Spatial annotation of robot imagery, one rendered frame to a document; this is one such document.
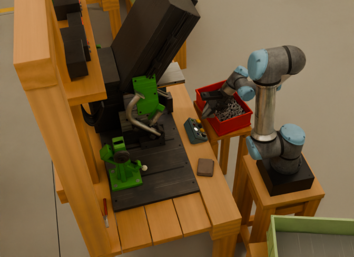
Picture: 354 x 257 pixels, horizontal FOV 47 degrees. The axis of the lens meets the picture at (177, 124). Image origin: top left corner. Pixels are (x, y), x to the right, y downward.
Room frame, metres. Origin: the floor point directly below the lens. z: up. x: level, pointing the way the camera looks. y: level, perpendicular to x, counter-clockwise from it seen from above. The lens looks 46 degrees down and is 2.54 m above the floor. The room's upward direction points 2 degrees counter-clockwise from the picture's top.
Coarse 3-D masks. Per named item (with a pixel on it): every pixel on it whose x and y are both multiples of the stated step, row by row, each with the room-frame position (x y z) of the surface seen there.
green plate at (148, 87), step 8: (136, 80) 1.52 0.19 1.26; (144, 80) 1.53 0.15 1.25; (152, 80) 1.54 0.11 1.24; (136, 88) 1.51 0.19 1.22; (144, 88) 1.52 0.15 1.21; (152, 88) 1.53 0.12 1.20; (144, 96) 1.51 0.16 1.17; (152, 96) 1.51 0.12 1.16; (136, 104) 1.49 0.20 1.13; (144, 104) 1.49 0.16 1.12; (152, 104) 1.50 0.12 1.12; (144, 112) 1.48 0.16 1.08
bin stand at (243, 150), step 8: (200, 112) 1.75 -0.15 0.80; (200, 120) 1.71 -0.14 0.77; (208, 128) 1.61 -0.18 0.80; (248, 128) 1.60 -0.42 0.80; (208, 136) 1.56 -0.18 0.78; (216, 136) 1.55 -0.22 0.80; (224, 136) 1.55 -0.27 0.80; (232, 136) 1.56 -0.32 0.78; (240, 136) 1.61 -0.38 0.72; (216, 144) 1.53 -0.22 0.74; (224, 144) 1.85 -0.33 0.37; (240, 144) 1.60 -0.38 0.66; (216, 152) 1.54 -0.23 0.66; (224, 152) 1.86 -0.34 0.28; (240, 152) 1.59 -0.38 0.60; (224, 160) 1.86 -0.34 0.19; (240, 160) 1.58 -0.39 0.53; (224, 168) 1.86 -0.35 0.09; (240, 168) 1.58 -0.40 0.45; (240, 176) 1.58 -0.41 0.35; (232, 192) 1.62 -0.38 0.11
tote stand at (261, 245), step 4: (248, 244) 0.88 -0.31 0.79; (252, 244) 0.88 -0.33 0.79; (256, 244) 0.88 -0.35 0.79; (260, 244) 0.88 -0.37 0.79; (264, 244) 0.88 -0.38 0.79; (248, 248) 0.87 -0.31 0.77; (252, 248) 0.86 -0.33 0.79; (256, 248) 0.86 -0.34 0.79; (260, 248) 0.86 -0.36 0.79; (264, 248) 0.86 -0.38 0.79; (248, 252) 0.86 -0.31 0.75; (252, 252) 0.84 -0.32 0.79; (256, 252) 0.84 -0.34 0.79; (260, 252) 0.84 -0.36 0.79; (264, 252) 0.84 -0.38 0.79; (248, 256) 0.85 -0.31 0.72; (252, 256) 0.82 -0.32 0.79; (256, 256) 0.82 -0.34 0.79; (260, 256) 0.82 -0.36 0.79; (264, 256) 0.82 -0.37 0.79
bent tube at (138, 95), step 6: (138, 96) 1.47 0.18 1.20; (132, 102) 1.46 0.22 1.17; (126, 108) 1.45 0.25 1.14; (132, 108) 1.45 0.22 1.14; (126, 114) 1.44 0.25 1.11; (132, 120) 1.43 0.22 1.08; (138, 126) 1.43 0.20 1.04; (144, 126) 1.43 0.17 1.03; (150, 132) 1.43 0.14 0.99; (156, 132) 1.43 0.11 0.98
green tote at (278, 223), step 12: (276, 216) 0.92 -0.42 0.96; (288, 216) 0.92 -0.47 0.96; (300, 216) 0.92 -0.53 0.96; (276, 228) 0.92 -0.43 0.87; (288, 228) 0.91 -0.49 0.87; (300, 228) 0.91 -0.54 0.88; (312, 228) 0.90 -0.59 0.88; (324, 228) 0.90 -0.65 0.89; (336, 228) 0.89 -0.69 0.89; (348, 228) 0.89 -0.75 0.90; (276, 252) 0.76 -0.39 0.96
